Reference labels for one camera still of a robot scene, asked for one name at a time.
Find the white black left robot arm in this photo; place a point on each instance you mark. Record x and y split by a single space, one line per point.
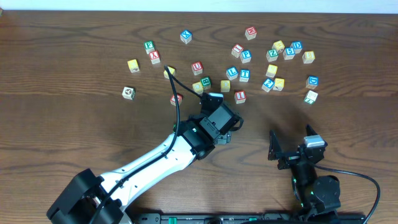
103 199

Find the blue D wooden block right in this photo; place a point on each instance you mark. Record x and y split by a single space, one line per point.
312 82

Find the blue P wooden block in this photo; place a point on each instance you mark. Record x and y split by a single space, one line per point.
245 56

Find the blue L wooden block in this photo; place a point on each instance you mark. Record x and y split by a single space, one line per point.
232 73

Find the white green wooden block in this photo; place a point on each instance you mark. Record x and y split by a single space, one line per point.
311 97

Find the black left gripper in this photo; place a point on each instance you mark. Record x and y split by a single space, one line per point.
210 99

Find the yellow block beside B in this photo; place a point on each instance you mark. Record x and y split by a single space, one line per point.
198 88

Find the green F wooden block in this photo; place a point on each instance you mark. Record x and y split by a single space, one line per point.
149 46

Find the yellow block mid right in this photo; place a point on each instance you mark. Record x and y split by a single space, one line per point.
271 70

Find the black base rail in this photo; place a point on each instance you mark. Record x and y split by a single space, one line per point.
272 217

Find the red A wooden block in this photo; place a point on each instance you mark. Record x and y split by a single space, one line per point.
176 100

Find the yellow block beside 2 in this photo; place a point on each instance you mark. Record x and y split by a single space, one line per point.
279 84

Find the yellow wooden block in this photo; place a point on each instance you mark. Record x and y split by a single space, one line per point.
169 71
133 65

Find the green B wooden block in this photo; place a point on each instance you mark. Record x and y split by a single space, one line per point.
206 83

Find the blue d wooden block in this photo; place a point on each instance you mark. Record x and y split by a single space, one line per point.
312 82
297 46

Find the blue T wooden block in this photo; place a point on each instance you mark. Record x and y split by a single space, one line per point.
244 75

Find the blue 5 wooden block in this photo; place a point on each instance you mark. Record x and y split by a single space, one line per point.
288 53

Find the blue D wooden block upper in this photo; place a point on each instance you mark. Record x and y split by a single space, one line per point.
297 46

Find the red block top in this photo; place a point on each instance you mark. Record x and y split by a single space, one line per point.
250 33

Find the red Y wooden block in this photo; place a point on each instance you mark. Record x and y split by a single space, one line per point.
154 57

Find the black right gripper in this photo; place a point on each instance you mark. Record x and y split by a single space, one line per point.
292 156

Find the blue X wooden block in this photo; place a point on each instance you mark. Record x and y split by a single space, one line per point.
186 36

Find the red i wooden block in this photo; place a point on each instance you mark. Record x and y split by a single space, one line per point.
240 96
237 50

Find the yellow block top right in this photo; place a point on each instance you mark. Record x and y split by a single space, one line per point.
278 46

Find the red U wooden block upper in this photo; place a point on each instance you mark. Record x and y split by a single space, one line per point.
197 68

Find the yellow block centre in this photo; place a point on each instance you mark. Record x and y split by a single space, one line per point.
225 86

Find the yellow wooden block left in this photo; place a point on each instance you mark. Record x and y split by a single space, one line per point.
133 65

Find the blue 2 wooden block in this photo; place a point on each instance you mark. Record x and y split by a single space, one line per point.
268 85

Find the yellow block far right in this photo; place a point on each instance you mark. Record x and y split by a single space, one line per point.
308 57

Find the green Z wooden block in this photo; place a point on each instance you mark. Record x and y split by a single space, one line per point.
272 55

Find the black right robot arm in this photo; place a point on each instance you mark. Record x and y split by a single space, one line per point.
316 194

